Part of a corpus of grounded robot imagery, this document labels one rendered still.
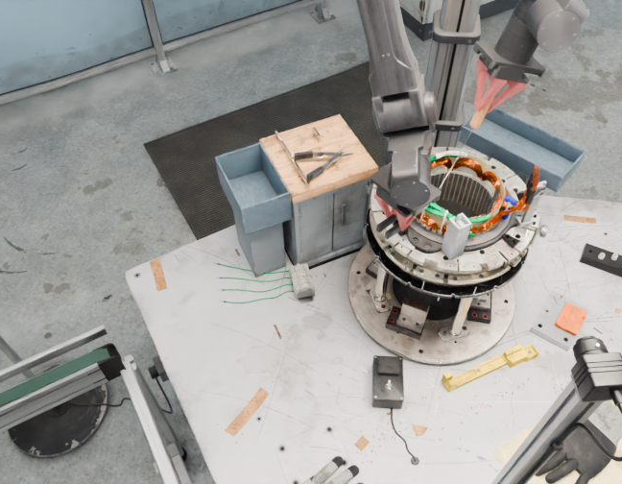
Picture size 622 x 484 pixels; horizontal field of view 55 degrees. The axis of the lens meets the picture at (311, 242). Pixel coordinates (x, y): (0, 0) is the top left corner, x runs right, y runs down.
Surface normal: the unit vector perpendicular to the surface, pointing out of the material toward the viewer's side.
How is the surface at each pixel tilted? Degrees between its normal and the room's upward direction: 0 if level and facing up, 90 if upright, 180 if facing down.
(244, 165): 90
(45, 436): 0
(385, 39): 75
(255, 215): 90
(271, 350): 0
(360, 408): 0
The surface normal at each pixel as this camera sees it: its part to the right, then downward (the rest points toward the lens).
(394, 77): -0.22, 0.58
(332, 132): -0.01, -0.62
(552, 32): -0.01, 0.66
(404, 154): -0.33, -0.56
